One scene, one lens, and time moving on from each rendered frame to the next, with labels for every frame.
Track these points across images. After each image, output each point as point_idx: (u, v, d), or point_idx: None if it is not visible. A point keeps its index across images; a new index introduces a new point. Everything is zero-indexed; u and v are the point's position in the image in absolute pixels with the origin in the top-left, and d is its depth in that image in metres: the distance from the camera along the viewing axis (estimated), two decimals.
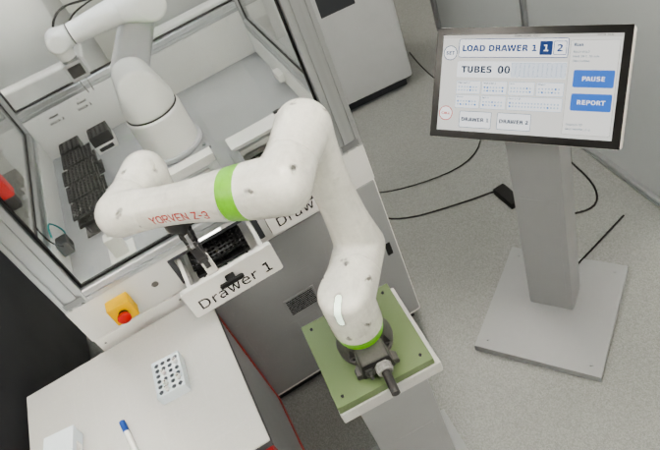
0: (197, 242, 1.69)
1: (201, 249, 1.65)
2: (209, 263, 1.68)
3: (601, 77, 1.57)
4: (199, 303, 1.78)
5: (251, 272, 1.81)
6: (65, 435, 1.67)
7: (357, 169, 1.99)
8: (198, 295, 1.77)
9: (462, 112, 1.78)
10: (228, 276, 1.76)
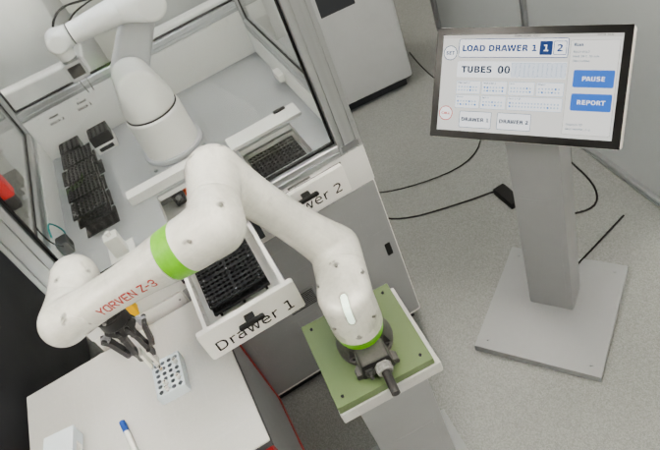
0: (125, 347, 1.64)
1: (141, 334, 1.64)
2: (153, 347, 1.67)
3: (601, 77, 1.57)
4: (216, 344, 1.65)
5: (272, 311, 1.68)
6: (65, 435, 1.67)
7: (357, 169, 1.99)
8: (215, 336, 1.64)
9: (462, 112, 1.78)
10: (247, 316, 1.63)
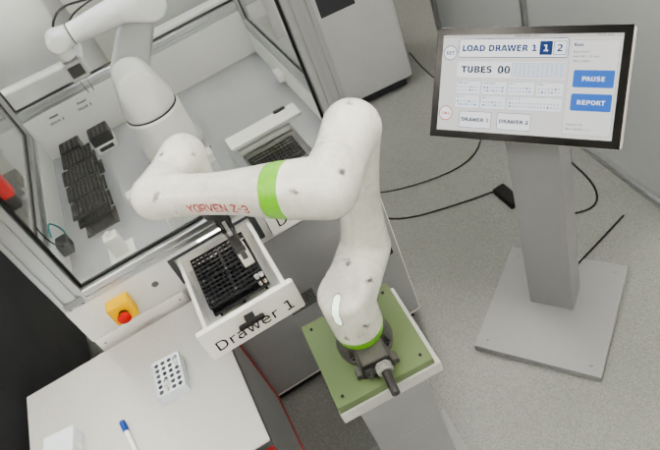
0: None
1: (239, 238, 1.61)
2: (247, 254, 1.64)
3: (601, 77, 1.57)
4: (216, 344, 1.65)
5: (272, 311, 1.68)
6: (65, 435, 1.67)
7: None
8: (215, 336, 1.64)
9: (462, 112, 1.78)
10: (247, 316, 1.63)
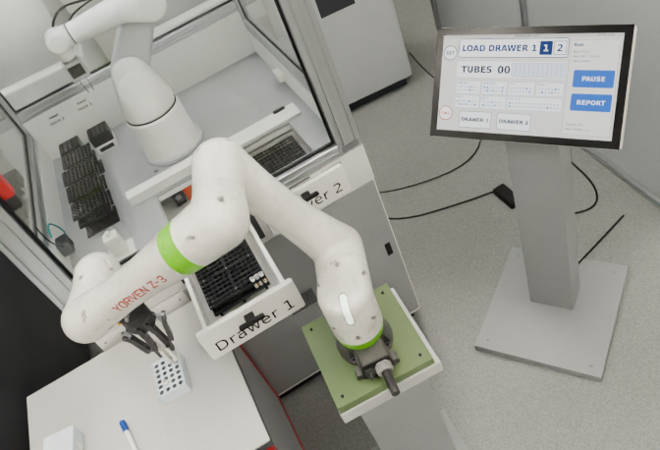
0: (144, 343, 1.68)
1: (161, 330, 1.68)
2: (172, 343, 1.72)
3: (601, 77, 1.57)
4: (216, 344, 1.65)
5: (272, 311, 1.68)
6: (65, 435, 1.67)
7: (357, 169, 1.99)
8: (215, 336, 1.64)
9: (462, 112, 1.78)
10: (247, 316, 1.63)
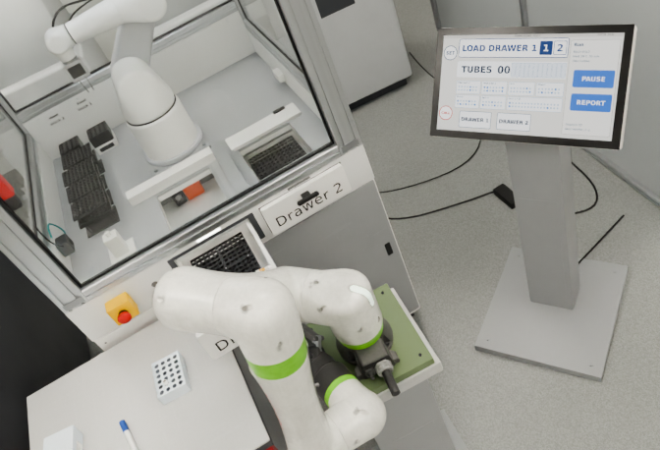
0: None
1: None
2: None
3: (601, 77, 1.57)
4: (216, 344, 1.65)
5: None
6: (65, 435, 1.67)
7: (357, 169, 1.99)
8: (215, 336, 1.64)
9: (462, 112, 1.78)
10: None
